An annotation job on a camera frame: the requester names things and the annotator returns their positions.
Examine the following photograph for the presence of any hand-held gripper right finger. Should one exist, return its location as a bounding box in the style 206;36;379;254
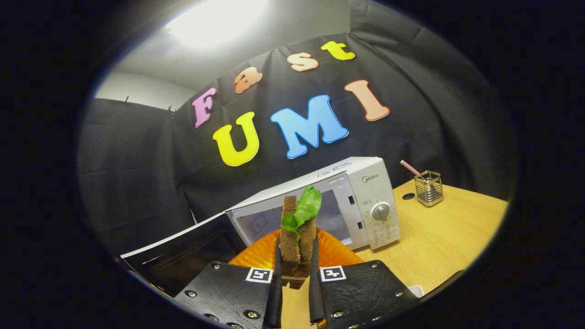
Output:
309;228;421;329

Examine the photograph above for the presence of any metal wire mesh holder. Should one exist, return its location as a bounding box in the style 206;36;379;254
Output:
414;170;444;207

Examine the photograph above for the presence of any black backdrop cloth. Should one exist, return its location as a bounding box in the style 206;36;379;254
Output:
78;0;519;261

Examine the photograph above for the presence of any pink striped straw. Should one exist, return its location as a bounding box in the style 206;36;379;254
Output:
400;160;423;180

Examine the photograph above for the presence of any brown bread lettuce sandwich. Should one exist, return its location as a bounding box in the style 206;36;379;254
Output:
278;185;322;290

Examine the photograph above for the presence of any white microwave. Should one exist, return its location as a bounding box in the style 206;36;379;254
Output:
120;157;401;297

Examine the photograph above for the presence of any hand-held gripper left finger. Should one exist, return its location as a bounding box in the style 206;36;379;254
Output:
173;229;284;329

